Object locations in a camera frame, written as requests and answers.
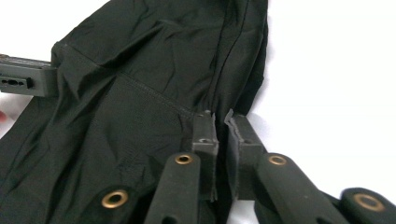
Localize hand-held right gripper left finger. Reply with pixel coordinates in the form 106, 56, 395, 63
190, 109, 220, 203

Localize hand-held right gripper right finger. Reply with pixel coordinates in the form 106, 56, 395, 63
223, 108, 268, 201

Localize black pants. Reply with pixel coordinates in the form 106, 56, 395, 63
0, 0, 270, 224

